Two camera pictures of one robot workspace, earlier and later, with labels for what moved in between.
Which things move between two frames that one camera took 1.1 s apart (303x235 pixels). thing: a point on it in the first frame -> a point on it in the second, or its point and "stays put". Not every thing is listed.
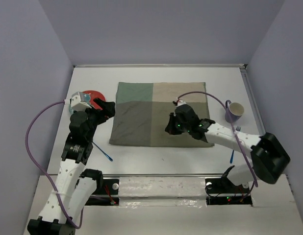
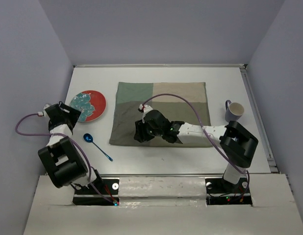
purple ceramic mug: x=234 y=111 stays put
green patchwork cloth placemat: x=142 y=112 stays put
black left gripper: x=108 y=107 -> x=73 y=113
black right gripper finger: x=171 y=128 -> x=142 y=132
